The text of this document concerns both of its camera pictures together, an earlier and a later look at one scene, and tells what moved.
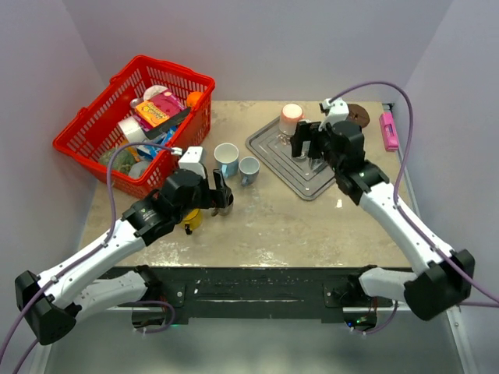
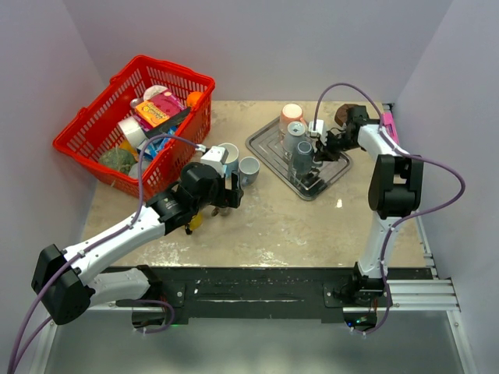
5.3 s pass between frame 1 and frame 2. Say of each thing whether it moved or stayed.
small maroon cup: stayed
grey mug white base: moved
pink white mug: stayed
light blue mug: stayed
